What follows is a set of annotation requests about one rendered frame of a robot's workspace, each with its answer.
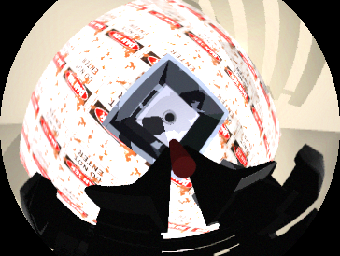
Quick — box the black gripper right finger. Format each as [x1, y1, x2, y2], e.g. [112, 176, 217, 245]
[184, 146, 278, 227]

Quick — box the dark red peg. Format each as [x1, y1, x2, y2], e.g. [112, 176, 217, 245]
[169, 139, 196, 178]

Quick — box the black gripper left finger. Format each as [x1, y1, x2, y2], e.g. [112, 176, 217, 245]
[84, 147, 171, 234]

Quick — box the white square plate with hole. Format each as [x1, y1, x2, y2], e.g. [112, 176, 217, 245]
[136, 86, 199, 147]

